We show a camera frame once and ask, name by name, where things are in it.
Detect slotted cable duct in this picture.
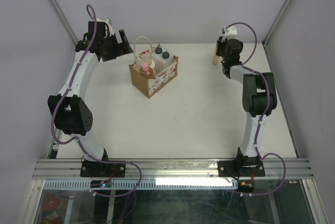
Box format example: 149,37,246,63
44,177,238,191

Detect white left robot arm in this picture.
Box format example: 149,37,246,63
48,19,133,176

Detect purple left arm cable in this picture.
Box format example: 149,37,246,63
50,4,143,198

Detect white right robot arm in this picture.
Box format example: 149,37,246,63
216,36,277,175

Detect white bottle black cap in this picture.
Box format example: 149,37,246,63
151,46,166,62
158,51,174,71

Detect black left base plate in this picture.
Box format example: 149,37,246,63
80,160,126,178

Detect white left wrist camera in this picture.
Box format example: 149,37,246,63
97,18,115,37

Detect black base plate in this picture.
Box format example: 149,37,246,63
80,160,126,178
217,160,265,180

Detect orange bottle pink cap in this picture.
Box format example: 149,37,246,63
140,62,150,76

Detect aluminium front rail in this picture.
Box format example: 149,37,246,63
32,158,314,180

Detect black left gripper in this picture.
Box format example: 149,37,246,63
101,29,132,61

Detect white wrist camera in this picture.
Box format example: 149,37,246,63
222,26,237,38
97,18,115,37

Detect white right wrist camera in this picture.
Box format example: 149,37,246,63
222,26,237,38

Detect cream round bottle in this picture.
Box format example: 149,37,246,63
149,60,156,75

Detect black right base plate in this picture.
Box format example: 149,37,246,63
217,160,265,180

